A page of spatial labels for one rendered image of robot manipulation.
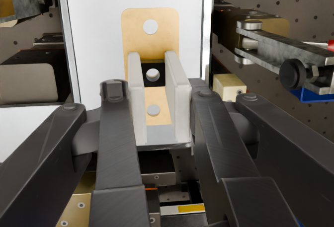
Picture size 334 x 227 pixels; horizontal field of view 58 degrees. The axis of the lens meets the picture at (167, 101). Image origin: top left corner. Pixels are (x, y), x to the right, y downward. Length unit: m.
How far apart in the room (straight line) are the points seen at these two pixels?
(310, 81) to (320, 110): 0.69
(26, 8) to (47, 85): 0.14
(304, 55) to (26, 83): 0.41
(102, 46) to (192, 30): 0.14
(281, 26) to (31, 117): 0.40
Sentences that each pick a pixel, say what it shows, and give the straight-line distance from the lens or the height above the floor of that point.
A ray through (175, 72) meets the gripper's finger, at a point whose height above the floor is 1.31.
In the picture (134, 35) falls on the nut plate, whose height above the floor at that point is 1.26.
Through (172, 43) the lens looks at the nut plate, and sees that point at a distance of 0.21.
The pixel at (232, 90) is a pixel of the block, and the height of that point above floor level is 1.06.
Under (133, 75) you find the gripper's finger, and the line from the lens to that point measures 0.15.
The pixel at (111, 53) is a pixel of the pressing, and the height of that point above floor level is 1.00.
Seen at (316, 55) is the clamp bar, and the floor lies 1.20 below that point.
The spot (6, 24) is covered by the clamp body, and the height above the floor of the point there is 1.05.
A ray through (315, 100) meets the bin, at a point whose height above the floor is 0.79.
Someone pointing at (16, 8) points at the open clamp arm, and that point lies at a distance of 0.42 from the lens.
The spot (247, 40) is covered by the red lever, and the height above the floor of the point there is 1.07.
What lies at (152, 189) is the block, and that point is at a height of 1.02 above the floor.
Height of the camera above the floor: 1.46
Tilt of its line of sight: 67 degrees down
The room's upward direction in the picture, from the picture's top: 166 degrees clockwise
